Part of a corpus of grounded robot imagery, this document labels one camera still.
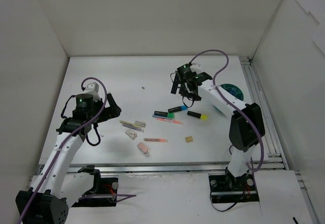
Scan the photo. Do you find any yellow slim pen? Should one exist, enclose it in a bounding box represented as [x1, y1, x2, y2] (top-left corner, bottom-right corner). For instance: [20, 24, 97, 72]
[119, 120, 142, 129]

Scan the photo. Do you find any blue cap black highlighter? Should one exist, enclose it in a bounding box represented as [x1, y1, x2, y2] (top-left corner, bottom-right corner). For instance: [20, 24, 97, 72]
[168, 105, 187, 113]

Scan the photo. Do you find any green cap black highlighter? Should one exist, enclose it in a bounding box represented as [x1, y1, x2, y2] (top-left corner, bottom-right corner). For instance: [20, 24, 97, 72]
[153, 111, 175, 119]

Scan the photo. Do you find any yellow cap black highlighter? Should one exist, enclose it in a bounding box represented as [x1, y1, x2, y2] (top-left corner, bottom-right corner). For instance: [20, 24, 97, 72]
[187, 111, 208, 120]

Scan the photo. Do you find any orange pink slim pen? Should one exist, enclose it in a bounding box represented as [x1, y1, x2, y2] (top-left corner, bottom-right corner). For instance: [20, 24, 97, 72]
[143, 138, 168, 143]

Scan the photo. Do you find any blue slim pen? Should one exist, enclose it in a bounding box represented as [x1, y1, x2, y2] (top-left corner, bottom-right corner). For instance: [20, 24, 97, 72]
[152, 115, 170, 120]

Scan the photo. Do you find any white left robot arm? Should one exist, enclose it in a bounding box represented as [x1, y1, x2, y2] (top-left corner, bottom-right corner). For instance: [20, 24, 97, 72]
[15, 92, 121, 223]

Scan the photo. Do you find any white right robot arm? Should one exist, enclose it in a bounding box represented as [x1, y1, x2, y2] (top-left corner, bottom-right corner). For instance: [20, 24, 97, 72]
[171, 64, 265, 189]

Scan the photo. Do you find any purple slim pen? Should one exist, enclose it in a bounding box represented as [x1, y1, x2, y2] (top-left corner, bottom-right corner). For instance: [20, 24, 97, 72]
[122, 124, 144, 133]

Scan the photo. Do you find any white staples box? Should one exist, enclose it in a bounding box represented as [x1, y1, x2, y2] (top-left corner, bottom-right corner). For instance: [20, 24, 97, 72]
[125, 129, 138, 140]

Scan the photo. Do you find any grey white eraser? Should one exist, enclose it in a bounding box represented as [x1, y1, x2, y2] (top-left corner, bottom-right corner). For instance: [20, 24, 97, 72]
[135, 121, 146, 127]

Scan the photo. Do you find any teal round pen holder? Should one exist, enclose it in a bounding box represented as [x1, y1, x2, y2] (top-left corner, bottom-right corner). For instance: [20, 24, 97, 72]
[217, 83, 245, 111]

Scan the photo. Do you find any small yellow eraser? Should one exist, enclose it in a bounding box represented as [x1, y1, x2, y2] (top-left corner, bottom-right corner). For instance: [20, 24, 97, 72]
[185, 136, 193, 143]

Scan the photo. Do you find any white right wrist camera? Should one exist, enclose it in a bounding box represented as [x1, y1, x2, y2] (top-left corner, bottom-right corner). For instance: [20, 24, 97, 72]
[189, 63, 202, 74]

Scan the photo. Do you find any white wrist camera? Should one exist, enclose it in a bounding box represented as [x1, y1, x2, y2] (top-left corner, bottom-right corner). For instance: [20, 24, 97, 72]
[189, 63, 202, 74]
[83, 82, 100, 102]

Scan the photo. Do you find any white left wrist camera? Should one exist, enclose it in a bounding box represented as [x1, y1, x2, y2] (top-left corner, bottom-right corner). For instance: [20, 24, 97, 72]
[83, 82, 100, 102]

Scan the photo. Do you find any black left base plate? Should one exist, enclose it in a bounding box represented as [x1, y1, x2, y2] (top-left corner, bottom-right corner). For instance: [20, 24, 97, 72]
[72, 177, 118, 208]

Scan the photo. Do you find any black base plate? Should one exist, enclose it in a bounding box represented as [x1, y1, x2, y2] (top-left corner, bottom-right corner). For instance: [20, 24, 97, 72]
[72, 177, 118, 208]
[208, 174, 259, 204]

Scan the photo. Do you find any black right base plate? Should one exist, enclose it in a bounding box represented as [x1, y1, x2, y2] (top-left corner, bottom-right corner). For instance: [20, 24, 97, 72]
[208, 174, 259, 204]

